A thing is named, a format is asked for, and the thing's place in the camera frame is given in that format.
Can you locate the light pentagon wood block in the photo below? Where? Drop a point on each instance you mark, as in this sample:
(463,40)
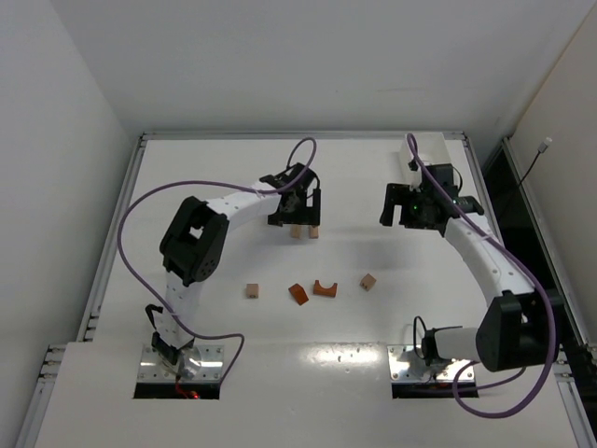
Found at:
(368,282)

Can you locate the metal base plate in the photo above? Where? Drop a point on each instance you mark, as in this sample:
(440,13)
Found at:
(406,368)
(200,364)

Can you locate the light long wood block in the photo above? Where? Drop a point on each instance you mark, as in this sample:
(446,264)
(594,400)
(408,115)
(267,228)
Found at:
(296,231)

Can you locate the light wood cube block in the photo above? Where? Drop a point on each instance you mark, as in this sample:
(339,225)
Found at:
(252,291)

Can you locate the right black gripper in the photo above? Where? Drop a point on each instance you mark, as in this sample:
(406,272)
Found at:
(394,201)

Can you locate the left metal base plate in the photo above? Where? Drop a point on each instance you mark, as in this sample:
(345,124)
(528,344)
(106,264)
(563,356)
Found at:
(200,364)

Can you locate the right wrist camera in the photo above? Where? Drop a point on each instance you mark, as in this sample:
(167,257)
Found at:
(446,176)

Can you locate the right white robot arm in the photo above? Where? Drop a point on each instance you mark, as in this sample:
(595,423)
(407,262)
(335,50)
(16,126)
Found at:
(521,325)

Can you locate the white perforated box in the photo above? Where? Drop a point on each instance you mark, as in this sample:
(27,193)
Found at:
(431,149)

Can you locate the dark red wedge block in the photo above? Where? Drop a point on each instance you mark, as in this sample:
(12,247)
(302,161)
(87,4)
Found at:
(299,294)

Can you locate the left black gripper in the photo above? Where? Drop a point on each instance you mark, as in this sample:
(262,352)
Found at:
(295,219)

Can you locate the dark red arch block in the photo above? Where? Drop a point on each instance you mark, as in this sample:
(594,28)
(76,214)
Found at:
(320,290)

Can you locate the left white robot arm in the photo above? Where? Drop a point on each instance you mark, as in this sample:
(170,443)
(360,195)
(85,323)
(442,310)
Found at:
(193,244)

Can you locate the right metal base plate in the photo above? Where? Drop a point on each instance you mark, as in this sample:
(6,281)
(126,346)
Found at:
(406,368)

